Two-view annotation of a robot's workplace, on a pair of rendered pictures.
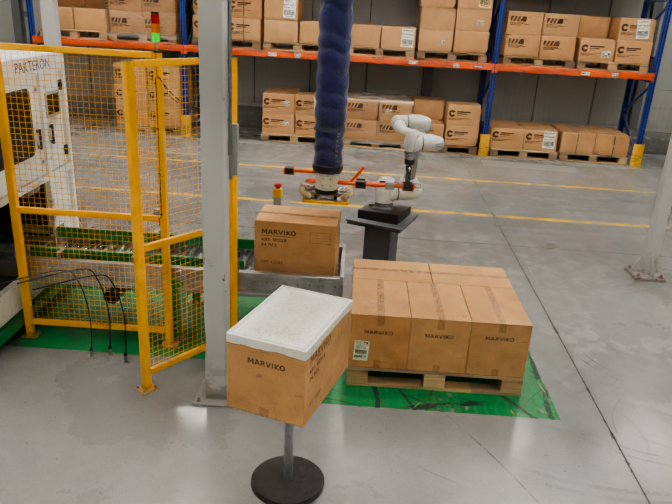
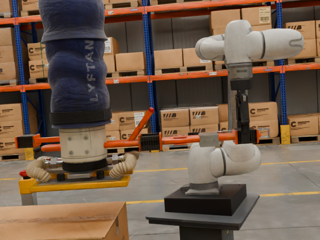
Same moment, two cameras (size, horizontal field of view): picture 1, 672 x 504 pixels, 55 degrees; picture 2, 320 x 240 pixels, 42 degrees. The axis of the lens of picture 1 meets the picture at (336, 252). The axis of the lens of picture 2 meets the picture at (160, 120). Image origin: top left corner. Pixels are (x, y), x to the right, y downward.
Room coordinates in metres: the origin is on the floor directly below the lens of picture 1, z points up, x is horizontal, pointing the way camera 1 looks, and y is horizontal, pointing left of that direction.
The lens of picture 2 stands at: (3.15, -0.24, 1.43)
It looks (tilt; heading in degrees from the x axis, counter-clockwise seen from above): 5 degrees down; 2
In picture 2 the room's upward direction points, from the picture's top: 4 degrees counter-clockwise
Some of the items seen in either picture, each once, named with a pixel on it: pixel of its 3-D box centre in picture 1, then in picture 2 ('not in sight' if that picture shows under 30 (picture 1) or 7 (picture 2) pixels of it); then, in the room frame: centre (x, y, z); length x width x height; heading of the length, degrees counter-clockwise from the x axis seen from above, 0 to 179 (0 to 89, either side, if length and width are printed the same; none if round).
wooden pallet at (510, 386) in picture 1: (427, 345); not in sight; (4.34, -0.73, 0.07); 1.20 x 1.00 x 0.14; 89
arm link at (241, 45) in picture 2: (413, 140); (242, 41); (4.68, -0.51, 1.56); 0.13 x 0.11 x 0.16; 97
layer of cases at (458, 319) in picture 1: (431, 313); not in sight; (4.34, -0.73, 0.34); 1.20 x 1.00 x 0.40; 89
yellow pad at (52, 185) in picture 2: (325, 198); (80, 179); (4.57, 0.10, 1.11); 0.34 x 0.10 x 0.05; 90
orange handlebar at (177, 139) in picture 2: (353, 178); (138, 138); (4.79, -0.10, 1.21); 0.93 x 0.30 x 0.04; 90
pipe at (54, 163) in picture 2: (326, 189); (85, 163); (4.67, 0.10, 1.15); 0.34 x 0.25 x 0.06; 90
